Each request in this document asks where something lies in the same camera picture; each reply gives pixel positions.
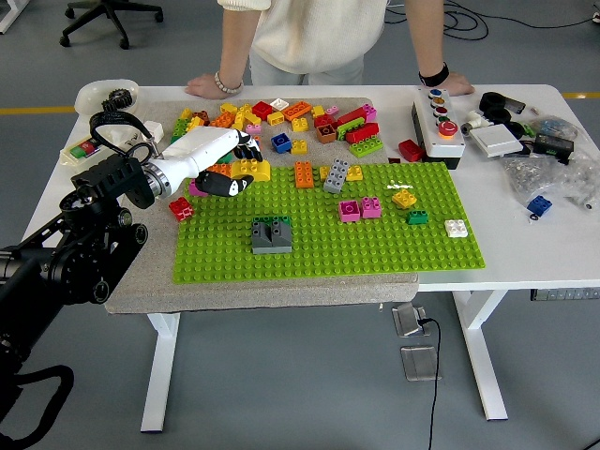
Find person's right hand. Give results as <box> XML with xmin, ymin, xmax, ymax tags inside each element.
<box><xmin>186</xmin><ymin>72</ymin><xmax>226</xmax><ymax>100</ymax></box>

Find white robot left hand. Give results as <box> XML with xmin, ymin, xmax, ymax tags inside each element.
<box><xmin>158</xmin><ymin>126</ymin><xmax>263</xmax><ymax>198</ymax></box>

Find person's left hand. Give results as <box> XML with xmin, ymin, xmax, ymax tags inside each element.
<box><xmin>442</xmin><ymin>73</ymin><xmax>476</xmax><ymax>98</ymax></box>

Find yellow curved brick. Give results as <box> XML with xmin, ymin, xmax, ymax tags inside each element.
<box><xmin>230</xmin><ymin>157</ymin><xmax>272</xmax><ymax>183</ymax></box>

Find red printed brick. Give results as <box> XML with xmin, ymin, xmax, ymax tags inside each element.
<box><xmin>168</xmin><ymin>197</ymin><xmax>196</xmax><ymax>221</ymax></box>

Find blue brick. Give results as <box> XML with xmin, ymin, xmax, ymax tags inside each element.
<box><xmin>526</xmin><ymin>195</ymin><xmax>553</xmax><ymax>218</ymax></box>
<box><xmin>270</xmin><ymin>132</ymin><xmax>294</xmax><ymax>155</ymax></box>

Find red long brick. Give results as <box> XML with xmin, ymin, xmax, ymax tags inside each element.
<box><xmin>345</xmin><ymin>122</ymin><xmax>381</xmax><ymax>145</ymax></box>
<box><xmin>336</xmin><ymin>106</ymin><xmax>369</xmax><ymax>127</ymax></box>

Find grey sloped brick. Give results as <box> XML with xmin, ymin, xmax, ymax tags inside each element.
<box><xmin>250</xmin><ymin>218</ymin><xmax>293</xmax><ymax>256</ymax></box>

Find grey long brick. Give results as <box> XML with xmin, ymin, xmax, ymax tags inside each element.
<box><xmin>322</xmin><ymin>158</ymin><xmax>351</xmax><ymax>195</ymax></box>

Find green baseplate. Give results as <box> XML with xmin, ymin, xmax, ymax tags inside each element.
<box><xmin>172</xmin><ymin>161</ymin><xmax>488</xmax><ymax>286</ymax></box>

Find black wristwatch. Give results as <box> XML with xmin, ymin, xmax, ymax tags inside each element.
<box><xmin>418</xmin><ymin>61</ymin><xmax>450</xmax><ymax>88</ymax></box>

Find white pipe fitting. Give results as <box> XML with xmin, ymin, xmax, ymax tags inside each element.
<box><xmin>460</xmin><ymin>109</ymin><xmax>493</xmax><ymax>138</ymax></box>

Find white cube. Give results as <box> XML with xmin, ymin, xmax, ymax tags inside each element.
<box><xmin>142</xmin><ymin>120</ymin><xmax>165</xmax><ymax>144</ymax></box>

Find push-button control box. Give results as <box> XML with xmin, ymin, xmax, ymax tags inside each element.
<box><xmin>411</xmin><ymin>86</ymin><xmax>467</xmax><ymax>171</ymax></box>

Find white tube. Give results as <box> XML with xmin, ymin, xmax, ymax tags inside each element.
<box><xmin>112</xmin><ymin>130</ymin><xmax>142</xmax><ymax>154</ymax></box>

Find black gear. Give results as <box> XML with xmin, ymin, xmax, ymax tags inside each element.
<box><xmin>100</xmin><ymin>88</ymin><xmax>138</xmax><ymax>113</ymax></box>

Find clear bag blue parts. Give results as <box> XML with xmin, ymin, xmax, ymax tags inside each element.
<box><xmin>527</xmin><ymin>116</ymin><xmax>580</xmax><ymax>142</ymax></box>

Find black power adapter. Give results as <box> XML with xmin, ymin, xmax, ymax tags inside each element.
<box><xmin>532</xmin><ymin>133</ymin><xmax>576</xmax><ymax>165</ymax></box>

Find white bowl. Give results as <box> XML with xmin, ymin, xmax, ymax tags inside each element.
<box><xmin>74</xmin><ymin>79</ymin><xmax>141</xmax><ymax>116</ymax></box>

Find clear bag of screws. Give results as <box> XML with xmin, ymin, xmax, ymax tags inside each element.
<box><xmin>501</xmin><ymin>149</ymin><xmax>600</xmax><ymax>212</ymax></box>

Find black office chair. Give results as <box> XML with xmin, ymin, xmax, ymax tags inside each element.
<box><xmin>59</xmin><ymin>0</ymin><xmax>165</xmax><ymax>51</ymax></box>

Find person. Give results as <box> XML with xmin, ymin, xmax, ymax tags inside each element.
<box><xmin>217</xmin><ymin>0</ymin><xmax>390</xmax><ymax>86</ymax></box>

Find grey-brown mat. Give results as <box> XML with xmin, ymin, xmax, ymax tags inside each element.
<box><xmin>99</xmin><ymin>97</ymin><xmax>420</xmax><ymax>316</ymax></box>

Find white table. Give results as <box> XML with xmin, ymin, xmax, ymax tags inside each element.
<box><xmin>2</xmin><ymin>83</ymin><xmax>600</xmax><ymax>435</ymax></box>

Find white furniture leg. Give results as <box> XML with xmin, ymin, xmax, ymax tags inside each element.
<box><xmin>0</xmin><ymin>0</ymin><xmax>32</xmax><ymax>35</ymax></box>

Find table height control panel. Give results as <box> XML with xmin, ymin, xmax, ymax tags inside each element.
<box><xmin>530</xmin><ymin>288</ymin><xmax>600</xmax><ymax>303</ymax></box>

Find metal floor socket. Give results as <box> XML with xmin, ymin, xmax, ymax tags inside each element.
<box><xmin>399</xmin><ymin>345</ymin><xmax>442</xmax><ymax>383</ymax></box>
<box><xmin>392</xmin><ymin>302</ymin><xmax>430</xmax><ymax>338</ymax></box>

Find beaded bracelet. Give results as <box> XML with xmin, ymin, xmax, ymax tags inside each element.
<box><xmin>214</xmin><ymin>69</ymin><xmax>245</xmax><ymax>95</ymax></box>

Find black floor cable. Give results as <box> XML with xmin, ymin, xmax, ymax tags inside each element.
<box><xmin>383</xmin><ymin>0</ymin><xmax>600</xmax><ymax>41</ymax></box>

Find white switch plate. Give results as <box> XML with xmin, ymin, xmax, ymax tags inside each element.
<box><xmin>468</xmin><ymin>124</ymin><xmax>525</xmax><ymax>159</ymax></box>

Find white switch box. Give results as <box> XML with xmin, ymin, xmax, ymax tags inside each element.
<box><xmin>59</xmin><ymin>135</ymin><xmax>105</xmax><ymax>165</ymax></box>

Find black power cord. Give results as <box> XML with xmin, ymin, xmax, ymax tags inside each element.
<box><xmin>415</xmin><ymin>317</ymin><xmax>444</xmax><ymax>450</ymax></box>

